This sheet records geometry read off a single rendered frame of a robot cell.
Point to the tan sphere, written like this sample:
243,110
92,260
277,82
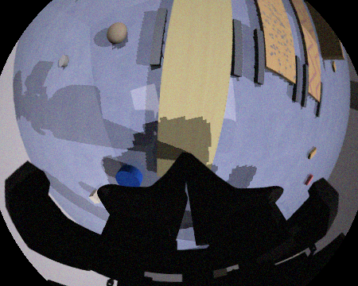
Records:
117,33

